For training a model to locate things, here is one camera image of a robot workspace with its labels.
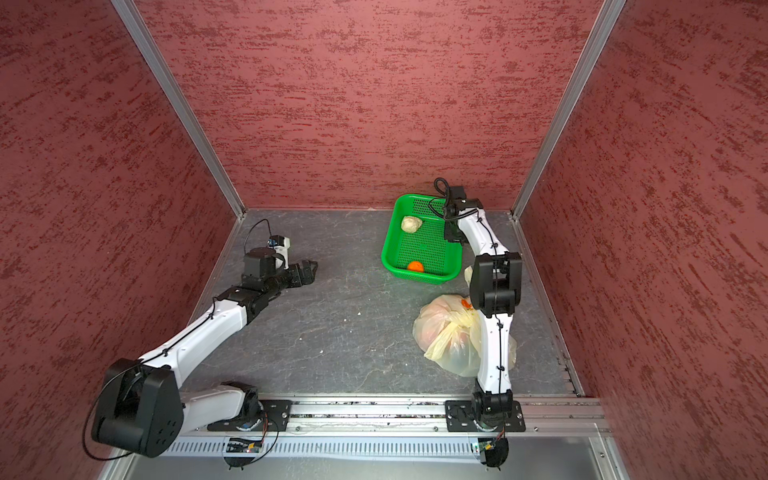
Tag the orange fruit in basket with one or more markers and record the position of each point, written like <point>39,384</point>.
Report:
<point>416,266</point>

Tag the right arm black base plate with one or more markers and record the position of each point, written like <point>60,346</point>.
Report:
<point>461,416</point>

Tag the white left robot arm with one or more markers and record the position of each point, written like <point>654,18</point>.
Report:
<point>141,408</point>

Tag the green plastic basket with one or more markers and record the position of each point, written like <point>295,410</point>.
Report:
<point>442,260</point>

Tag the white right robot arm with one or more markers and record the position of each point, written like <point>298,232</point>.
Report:
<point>495,290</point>

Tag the left controller board with wires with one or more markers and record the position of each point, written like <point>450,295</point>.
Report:
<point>247,451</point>

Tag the translucent yellow plastic bag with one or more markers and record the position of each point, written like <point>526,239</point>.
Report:
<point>448,331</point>

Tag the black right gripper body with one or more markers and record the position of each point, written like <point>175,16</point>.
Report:
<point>452,231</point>

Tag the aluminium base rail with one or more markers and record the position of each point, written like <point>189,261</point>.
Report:
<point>425,415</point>

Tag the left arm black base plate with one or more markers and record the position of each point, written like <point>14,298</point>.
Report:
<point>272,415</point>

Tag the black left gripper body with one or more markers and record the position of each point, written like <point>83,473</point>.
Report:
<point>290,278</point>

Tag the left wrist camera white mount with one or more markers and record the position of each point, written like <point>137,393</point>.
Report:
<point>280,245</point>

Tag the beige round fruit in basket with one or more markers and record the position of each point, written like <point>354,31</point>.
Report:
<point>411,224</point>

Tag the controller board with wires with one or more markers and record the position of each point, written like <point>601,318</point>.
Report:
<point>493,452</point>
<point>247,451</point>

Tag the aluminium corner post left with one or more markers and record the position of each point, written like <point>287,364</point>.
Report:
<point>133,21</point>

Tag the right controller board with wires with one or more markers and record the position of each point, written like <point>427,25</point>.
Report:
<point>493,452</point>

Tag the perforated cable duct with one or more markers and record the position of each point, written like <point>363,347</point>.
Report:
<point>459,449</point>

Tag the aluminium corner post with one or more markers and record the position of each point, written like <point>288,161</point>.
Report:
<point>599,34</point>
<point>133,21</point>

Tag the aluminium corner post right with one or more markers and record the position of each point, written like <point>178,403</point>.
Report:
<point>599,34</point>

